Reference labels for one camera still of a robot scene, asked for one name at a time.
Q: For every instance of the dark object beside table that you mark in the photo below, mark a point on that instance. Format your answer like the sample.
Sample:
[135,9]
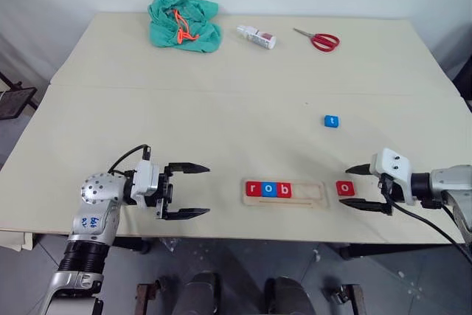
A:
[462,86]

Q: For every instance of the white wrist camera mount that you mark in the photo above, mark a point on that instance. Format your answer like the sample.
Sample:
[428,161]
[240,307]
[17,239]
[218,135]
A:
[145,182]
[392,165]

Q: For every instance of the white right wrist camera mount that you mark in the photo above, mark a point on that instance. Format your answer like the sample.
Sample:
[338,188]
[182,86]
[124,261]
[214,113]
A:
[392,165]

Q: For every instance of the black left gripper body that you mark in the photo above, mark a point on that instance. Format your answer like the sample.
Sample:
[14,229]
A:
[165,193]

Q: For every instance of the red letter b tile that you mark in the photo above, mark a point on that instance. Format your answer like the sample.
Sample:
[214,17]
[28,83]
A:
[284,190]

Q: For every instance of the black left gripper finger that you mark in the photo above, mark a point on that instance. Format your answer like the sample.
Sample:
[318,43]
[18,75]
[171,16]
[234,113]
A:
[188,213]
[188,168]

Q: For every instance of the red letter r tile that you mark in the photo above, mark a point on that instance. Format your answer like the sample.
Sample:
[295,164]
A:
[254,189]

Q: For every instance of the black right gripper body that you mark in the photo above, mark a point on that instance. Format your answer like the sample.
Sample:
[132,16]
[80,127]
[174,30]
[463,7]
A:
[391,191]

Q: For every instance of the wooden letter tray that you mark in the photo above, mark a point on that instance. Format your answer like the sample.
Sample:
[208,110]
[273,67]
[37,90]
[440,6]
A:
[309,193]

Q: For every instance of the red letter o tile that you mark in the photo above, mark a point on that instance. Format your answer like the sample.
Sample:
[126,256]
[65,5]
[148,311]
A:
[345,188]

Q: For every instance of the dark rounded shape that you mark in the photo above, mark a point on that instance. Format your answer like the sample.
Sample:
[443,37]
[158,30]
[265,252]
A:
[201,294]
[289,296]

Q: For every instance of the blue letter t tile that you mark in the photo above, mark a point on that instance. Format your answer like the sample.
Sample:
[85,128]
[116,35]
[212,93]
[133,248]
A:
[332,121]

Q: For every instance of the white plastic bottle red label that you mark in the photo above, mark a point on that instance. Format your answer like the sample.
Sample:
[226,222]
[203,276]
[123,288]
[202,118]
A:
[258,36]

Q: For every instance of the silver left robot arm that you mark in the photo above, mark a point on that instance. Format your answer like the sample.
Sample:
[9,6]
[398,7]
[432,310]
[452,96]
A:
[96,200]

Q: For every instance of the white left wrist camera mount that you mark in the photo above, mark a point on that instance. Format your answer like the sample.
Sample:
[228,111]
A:
[145,182]

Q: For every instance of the black metal stand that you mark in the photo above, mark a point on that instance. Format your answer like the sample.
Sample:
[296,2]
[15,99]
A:
[16,103]

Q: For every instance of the white wooden board piece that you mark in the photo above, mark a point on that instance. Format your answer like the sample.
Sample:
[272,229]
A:
[16,239]

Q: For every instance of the brown caster bracket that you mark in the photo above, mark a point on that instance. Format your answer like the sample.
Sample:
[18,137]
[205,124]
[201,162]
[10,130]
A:
[149,298]
[346,298]

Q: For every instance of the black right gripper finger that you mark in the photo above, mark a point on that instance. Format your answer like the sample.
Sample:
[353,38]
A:
[361,170]
[365,205]

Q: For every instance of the blue letter o tile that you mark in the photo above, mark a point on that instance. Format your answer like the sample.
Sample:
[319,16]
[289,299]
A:
[268,189]

